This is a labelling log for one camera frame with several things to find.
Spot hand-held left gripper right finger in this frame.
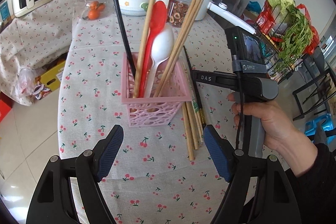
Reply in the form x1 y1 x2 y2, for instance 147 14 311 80
203 125 301 224

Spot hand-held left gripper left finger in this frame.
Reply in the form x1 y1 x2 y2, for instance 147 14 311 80
26 124 124 224

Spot pink lattice utensil basket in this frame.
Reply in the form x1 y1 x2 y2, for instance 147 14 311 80
121 52 193 128

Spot black chopstick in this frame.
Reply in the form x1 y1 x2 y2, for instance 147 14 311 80
183 46 205 133
106 0 137 79

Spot white plastic spoon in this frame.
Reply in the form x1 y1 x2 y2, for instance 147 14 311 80
145 25 175 99

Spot red plastic spoon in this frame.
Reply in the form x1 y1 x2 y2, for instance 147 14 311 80
139 1 168 98

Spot person's right forearm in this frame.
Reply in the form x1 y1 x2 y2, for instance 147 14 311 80
284 143 336 224

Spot person's right hand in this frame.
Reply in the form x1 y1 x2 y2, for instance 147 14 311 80
227 92 319 178

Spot long brown wooden chopstick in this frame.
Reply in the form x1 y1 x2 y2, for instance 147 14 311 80
182 105 195 161
185 103 199 150

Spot black chair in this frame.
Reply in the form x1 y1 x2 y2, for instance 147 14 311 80
292 55 336 121

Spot green leafy herbs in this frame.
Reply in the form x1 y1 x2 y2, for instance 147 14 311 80
278 5 320 67

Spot red snack packet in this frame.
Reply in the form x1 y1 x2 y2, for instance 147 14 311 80
256 0 277 33

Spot blue plastic stool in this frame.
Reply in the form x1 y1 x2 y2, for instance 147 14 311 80
305 113 336 141

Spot red plastic bag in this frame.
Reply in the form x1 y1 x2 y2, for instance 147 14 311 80
296 3 321 56

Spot pale green cabbage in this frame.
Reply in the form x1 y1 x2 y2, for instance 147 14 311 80
265 0 296 18

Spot yellow cardboard box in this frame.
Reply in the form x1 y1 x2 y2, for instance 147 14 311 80
39 58 68 94

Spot clear plastic bag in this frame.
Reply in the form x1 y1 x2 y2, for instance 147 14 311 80
16 67 52 102

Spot jar of dried slices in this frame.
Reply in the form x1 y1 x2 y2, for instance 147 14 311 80
167 0 200 28

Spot red box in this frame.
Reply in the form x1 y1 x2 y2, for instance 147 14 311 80
0 91 13 124

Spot cherry print cabinet cloth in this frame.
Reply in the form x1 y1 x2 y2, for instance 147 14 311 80
0 0 77 107

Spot white flower bowl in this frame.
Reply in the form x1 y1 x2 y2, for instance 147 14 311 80
117 0 153 17

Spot black-lidded clear container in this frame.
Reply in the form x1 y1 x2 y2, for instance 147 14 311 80
0 0 13 23

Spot black wire rack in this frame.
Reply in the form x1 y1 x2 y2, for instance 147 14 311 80
262 3 324 75

